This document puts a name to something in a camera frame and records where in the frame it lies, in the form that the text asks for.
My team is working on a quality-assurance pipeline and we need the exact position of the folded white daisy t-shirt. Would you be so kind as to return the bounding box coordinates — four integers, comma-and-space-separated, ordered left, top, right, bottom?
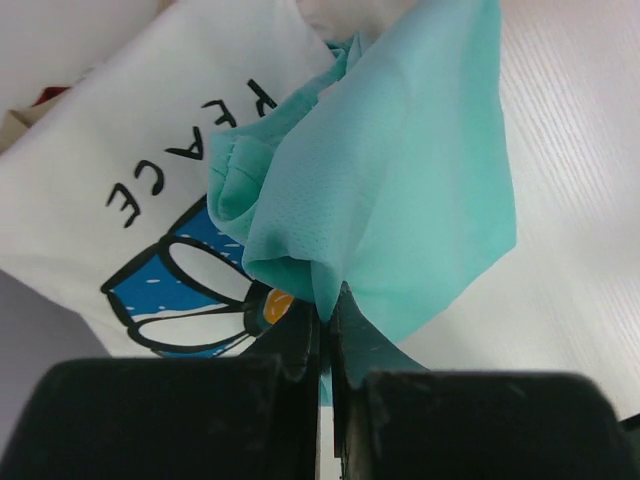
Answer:
1, 1, 333, 357

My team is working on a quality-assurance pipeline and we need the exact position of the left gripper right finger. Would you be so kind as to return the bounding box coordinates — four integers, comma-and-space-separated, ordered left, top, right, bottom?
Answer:
328, 285, 638, 479

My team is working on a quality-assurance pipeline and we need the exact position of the folded brown t-shirt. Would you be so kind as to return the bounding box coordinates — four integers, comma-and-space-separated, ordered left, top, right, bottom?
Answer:
1, 86, 70, 153

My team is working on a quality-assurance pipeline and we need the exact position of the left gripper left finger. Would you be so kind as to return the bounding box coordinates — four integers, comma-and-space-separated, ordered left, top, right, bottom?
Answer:
1, 302, 320, 479

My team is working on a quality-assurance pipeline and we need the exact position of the teal t-shirt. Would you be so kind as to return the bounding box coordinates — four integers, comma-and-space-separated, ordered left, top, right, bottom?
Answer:
205, 0, 519, 407

